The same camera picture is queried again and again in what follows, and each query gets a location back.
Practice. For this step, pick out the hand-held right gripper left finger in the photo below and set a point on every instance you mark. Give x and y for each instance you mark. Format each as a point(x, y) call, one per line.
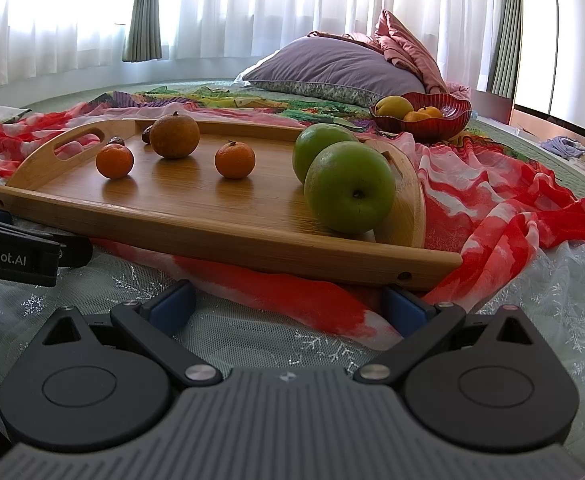
point(172, 306)

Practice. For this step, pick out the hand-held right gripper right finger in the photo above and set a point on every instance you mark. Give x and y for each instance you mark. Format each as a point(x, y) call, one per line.
point(402, 311)

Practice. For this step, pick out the small tangerine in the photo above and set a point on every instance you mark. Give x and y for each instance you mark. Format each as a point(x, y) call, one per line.
point(235, 160)
point(115, 161)

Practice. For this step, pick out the dried red date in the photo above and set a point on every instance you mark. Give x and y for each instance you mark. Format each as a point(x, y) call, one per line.
point(116, 141)
point(146, 135)

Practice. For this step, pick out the large green pomelo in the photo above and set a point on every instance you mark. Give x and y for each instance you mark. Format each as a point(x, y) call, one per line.
point(317, 145)

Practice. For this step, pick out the white snowflake lace cloth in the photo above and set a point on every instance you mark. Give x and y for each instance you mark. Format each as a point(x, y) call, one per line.
point(252, 335)

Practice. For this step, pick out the green apple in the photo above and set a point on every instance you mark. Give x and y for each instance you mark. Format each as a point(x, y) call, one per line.
point(350, 187)

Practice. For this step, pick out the red and white scarf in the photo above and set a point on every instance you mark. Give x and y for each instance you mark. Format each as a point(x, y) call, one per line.
point(497, 210)

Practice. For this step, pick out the brownish orange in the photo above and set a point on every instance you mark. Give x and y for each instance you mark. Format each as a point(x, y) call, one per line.
point(175, 136)

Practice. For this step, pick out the red glass bowl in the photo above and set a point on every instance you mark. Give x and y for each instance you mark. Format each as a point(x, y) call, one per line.
point(425, 127)

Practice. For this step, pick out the yellow pear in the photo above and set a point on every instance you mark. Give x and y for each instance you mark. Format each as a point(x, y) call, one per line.
point(393, 107)

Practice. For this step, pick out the light purple cloth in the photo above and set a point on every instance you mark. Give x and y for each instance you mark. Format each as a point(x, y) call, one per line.
point(565, 147)

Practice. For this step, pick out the multicoloured printed cloth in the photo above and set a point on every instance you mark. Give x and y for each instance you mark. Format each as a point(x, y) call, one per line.
point(292, 105)

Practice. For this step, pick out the purple pillow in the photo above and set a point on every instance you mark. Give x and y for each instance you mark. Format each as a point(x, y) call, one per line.
point(332, 72)

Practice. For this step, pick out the green curtain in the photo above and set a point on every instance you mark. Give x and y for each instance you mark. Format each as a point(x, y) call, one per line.
point(505, 35)
point(145, 10)

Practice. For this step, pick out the white pillow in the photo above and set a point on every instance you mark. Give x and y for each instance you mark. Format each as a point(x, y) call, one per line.
point(257, 67)

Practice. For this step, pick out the pink quilt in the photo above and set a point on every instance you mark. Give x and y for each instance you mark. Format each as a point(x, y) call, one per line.
point(407, 50)

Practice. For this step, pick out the white sheer curtain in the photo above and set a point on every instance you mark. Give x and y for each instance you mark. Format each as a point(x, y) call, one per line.
point(272, 5)

